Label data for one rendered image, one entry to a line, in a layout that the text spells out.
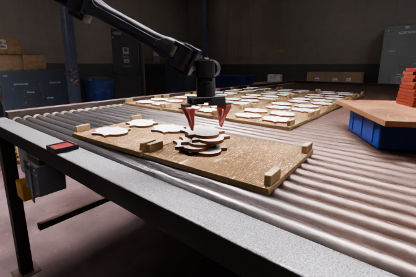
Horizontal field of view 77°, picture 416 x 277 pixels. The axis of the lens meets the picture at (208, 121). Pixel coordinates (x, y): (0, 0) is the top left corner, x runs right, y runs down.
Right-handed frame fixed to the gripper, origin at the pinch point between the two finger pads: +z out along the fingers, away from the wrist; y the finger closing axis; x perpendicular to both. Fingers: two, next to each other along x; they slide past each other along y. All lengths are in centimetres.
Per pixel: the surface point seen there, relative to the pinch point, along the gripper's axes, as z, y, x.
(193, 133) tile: 2.3, 3.9, -1.5
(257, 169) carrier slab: 8.4, -5.4, 19.2
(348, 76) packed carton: 10, -518, -351
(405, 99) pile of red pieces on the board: -3, -83, 9
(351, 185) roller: 10.9, -23.1, 32.6
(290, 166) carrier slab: 8.6, -14.6, 20.7
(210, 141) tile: 3.9, 0.7, 4.2
